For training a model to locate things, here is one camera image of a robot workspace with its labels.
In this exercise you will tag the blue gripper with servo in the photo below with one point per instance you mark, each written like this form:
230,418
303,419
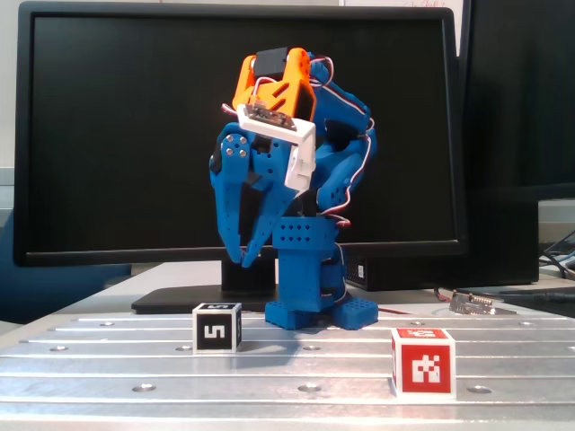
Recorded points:
266,172

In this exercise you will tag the black cube with white marker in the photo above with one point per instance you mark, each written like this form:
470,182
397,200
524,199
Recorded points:
215,332

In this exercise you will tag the blue and orange robot arm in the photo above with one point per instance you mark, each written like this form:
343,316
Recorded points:
310,269

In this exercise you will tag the red cube with white marker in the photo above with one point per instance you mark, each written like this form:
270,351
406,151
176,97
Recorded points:
424,368

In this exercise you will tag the black Dell monitor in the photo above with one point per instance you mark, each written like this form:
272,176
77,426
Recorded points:
135,134

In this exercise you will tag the blue upholstered chair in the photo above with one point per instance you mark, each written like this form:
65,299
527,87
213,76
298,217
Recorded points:
54,292

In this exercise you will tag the small loose circuit board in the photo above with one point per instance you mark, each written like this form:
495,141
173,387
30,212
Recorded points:
471,305

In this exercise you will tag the black monitor without logo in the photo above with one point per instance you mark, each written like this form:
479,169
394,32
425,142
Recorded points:
516,90

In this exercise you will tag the white camera mount with board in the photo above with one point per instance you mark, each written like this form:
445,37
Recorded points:
298,173

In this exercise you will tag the aluminium slotted base plate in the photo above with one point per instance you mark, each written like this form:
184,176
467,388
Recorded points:
269,404

